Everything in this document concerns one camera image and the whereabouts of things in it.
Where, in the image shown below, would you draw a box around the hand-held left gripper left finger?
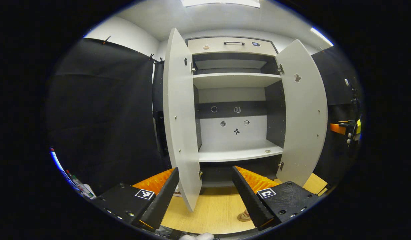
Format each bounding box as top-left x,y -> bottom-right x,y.
91,167 -> 180,233

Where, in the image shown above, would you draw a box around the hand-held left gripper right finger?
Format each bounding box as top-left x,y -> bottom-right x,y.
232,166 -> 321,231

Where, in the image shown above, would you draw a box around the white cabinet door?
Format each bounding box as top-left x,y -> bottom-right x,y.
275,39 -> 328,187
163,28 -> 202,212

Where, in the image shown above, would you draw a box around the white and grey cabinet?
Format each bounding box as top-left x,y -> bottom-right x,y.
186,36 -> 287,188

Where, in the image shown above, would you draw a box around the white cabinet shelf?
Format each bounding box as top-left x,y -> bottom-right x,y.
198,139 -> 284,163
193,73 -> 282,89

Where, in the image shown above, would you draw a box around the white cabinet drawer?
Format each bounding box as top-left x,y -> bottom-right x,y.
187,37 -> 278,56

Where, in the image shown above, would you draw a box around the black backdrop cloth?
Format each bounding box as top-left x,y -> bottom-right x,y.
45,38 -> 166,195
312,47 -> 363,187

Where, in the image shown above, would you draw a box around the white papers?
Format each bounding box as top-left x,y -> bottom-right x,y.
65,170 -> 96,199

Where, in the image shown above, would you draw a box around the ceiling light panel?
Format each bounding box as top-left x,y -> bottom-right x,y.
180,0 -> 260,8
310,27 -> 334,47

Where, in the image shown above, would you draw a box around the computer monitor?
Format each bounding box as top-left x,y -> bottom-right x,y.
50,148 -> 69,180

